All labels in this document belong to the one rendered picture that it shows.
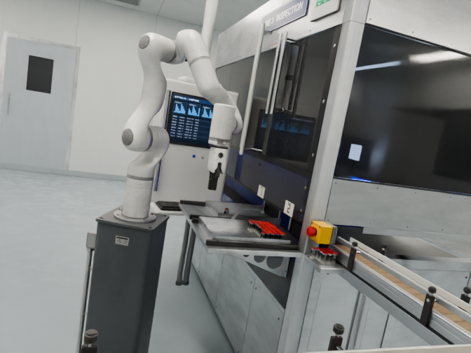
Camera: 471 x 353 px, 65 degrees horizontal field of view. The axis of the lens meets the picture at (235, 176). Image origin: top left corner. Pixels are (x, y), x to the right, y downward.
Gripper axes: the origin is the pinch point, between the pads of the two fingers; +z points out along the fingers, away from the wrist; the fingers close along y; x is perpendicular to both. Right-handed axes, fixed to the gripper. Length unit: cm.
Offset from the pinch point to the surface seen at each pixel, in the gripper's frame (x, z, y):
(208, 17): -9, -86, 94
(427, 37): -75, -72, -14
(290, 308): -39, 47, -12
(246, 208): -38, 21, 53
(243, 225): -24.1, 21.2, 18.9
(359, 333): -55, 44, -36
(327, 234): -41.5, 10.4, -22.5
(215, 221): -10.1, 20.5, 19.2
